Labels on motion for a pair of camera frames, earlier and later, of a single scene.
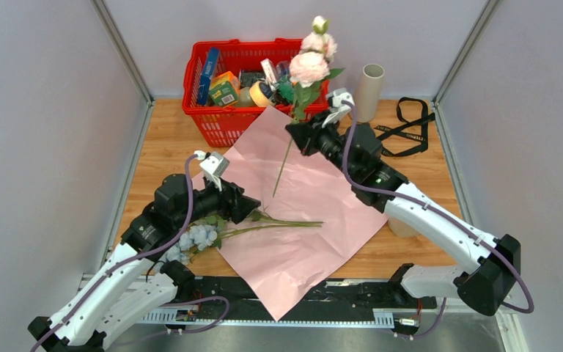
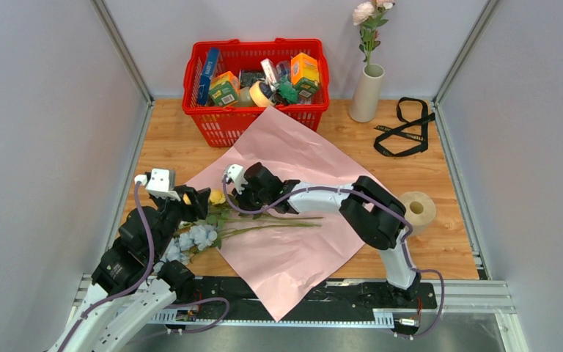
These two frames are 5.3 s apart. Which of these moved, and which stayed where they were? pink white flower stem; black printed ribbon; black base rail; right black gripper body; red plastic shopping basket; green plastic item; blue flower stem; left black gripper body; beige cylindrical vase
Moved: right black gripper body; left black gripper body; pink white flower stem
Stayed: blue flower stem; beige cylindrical vase; green plastic item; black printed ribbon; black base rail; red plastic shopping basket
